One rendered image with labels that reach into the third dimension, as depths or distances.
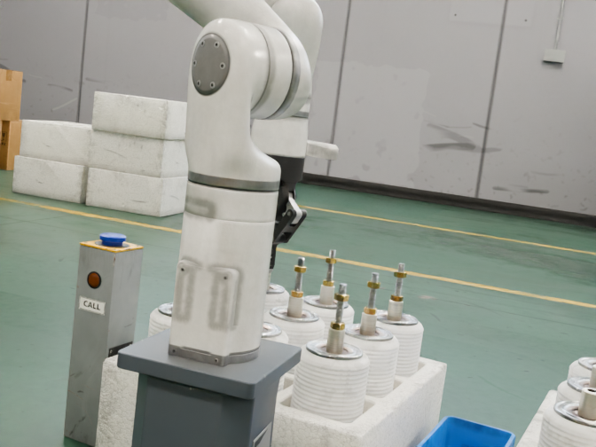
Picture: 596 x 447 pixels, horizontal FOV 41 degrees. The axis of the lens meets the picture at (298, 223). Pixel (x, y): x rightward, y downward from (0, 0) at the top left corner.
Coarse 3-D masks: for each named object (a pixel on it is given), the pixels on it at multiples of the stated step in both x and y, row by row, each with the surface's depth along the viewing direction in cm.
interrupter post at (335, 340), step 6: (330, 330) 104; (336, 330) 103; (342, 330) 104; (330, 336) 103; (336, 336) 103; (342, 336) 103; (330, 342) 104; (336, 342) 103; (342, 342) 104; (330, 348) 104; (336, 348) 103; (342, 348) 104
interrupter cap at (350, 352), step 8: (312, 344) 105; (320, 344) 106; (344, 344) 107; (352, 344) 107; (312, 352) 102; (320, 352) 102; (328, 352) 104; (344, 352) 104; (352, 352) 104; (360, 352) 104
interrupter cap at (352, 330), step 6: (348, 324) 118; (354, 324) 118; (360, 324) 119; (348, 330) 115; (354, 330) 116; (378, 330) 117; (384, 330) 117; (354, 336) 112; (360, 336) 112; (366, 336) 112; (372, 336) 113; (378, 336) 113; (384, 336) 114; (390, 336) 114
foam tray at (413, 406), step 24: (432, 360) 131; (120, 384) 111; (288, 384) 114; (408, 384) 117; (432, 384) 123; (120, 408) 111; (288, 408) 102; (384, 408) 106; (408, 408) 113; (432, 408) 126; (120, 432) 111; (288, 432) 100; (312, 432) 98; (336, 432) 97; (360, 432) 97; (384, 432) 104; (408, 432) 115
